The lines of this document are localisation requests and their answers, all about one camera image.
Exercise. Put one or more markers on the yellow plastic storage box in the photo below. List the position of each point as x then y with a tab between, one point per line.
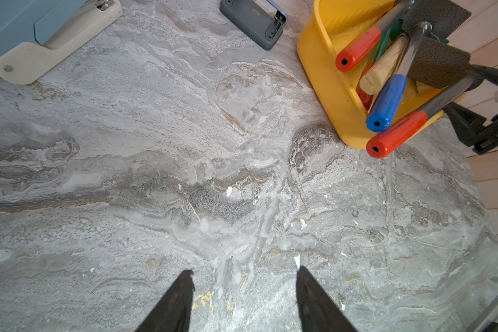
331	26

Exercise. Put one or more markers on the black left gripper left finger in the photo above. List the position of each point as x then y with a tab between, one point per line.
173	311

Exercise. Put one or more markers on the light blue stapler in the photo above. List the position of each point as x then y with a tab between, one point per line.
37	35

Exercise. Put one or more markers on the green hoe red grip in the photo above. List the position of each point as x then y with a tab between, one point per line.
378	51

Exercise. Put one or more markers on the speckled hoe red grip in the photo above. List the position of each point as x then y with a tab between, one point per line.
437	65
443	16

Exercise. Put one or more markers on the wooden handle hoe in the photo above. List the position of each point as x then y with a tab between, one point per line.
375	78

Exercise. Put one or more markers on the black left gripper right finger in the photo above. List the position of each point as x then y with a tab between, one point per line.
317	311

